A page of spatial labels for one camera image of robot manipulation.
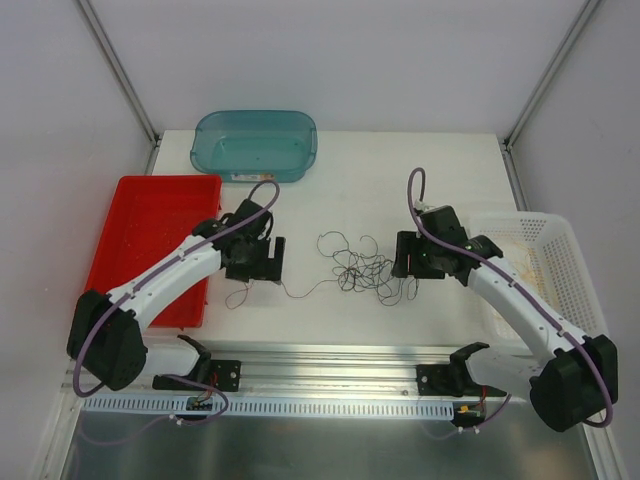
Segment aluminium mounting rail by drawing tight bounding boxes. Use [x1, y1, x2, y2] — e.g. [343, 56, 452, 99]
[60, 342, 601, 401]

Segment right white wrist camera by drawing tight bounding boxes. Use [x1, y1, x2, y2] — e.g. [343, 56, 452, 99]
[413, 200, 434, 214]

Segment multicolour wire bundle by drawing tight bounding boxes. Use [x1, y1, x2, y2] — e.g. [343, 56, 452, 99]
[224, 230, 421, 309]

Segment right aluminium frame post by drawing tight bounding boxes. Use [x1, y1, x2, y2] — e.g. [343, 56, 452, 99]
[504, 0, 604, 152]

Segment red plastic tray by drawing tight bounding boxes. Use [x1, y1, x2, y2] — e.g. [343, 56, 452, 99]
[75, 174, 224, 331]

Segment teal plastic tub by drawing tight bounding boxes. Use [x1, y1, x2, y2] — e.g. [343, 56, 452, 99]
[190, 110, 318, 183]

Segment white slotted cable duct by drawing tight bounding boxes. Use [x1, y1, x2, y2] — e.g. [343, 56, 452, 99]
[84, 394, 454, 421]

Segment aluminium frame post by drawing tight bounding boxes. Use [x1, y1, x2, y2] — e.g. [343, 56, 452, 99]
[74, 0, 160, 146]
[504, 0, 604, 152]

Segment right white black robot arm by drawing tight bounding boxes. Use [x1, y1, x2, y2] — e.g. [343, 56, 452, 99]
[392, 201, 618, 432]

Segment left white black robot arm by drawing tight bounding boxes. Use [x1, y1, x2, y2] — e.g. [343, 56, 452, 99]
[67, 199, 285, 398]

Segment white perforated plastic basket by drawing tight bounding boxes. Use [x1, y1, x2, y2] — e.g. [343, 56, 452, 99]
[467, 211, 609, 337]

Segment left aluminium frame post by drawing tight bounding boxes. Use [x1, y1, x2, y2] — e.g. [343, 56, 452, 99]
[74, 0, 160, 146]

